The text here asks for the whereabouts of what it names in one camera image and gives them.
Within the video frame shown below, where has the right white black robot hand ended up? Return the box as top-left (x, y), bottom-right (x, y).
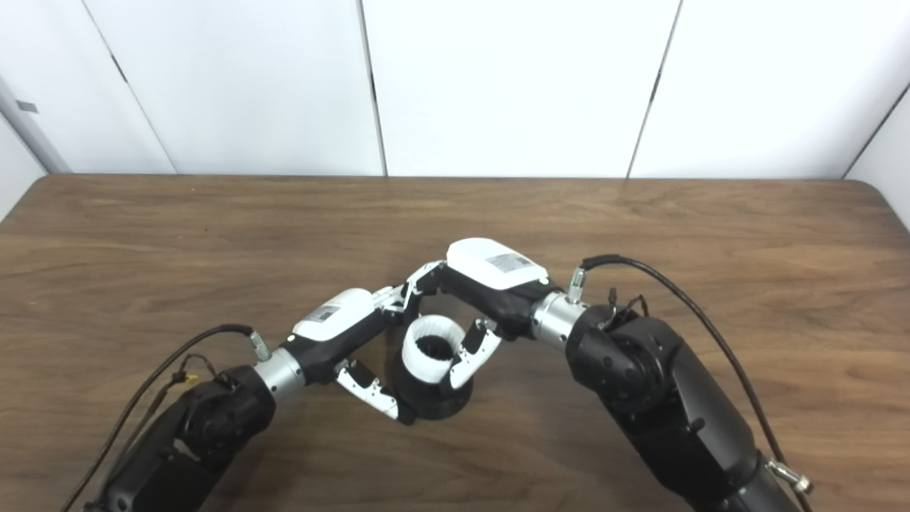
top-left (402, 238), bottom-right (589, 390)

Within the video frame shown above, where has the round black plastic part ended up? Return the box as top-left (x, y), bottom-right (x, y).
top-left (391, 334), bottom-right (476, 422)

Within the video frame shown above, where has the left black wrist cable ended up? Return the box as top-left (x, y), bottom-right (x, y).
top-left (60, 324), bottom-right (272, 512)

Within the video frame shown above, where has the left thin wire bundle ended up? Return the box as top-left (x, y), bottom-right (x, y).
top-left (117, 353), bottom-right (218, 456)

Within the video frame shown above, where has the white plastic ring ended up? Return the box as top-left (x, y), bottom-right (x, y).
top-left (402, 315), bottom-right (470, 381)

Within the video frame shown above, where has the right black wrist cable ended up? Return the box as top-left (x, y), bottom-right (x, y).
top-left (567, 255), bottom-right (815, 512)

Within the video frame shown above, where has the thin wire bundle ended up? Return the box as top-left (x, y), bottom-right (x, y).
top-left (601, 288), bottom-right (649, 331)
top-left (117, 353), bottom-right (218, 456)

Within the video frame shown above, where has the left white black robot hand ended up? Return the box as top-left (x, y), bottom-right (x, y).
top-left (252, 284), bottom-right (420, 425)

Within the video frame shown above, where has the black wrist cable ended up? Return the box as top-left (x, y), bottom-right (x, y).
top-left (60, 324), bottom-right (272, 512)
top-left (567, 255), bottom-right (815, 512)

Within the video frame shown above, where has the right thin wire bundle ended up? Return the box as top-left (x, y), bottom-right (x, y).
top-left (601, 288), bottom-right (649, 331)

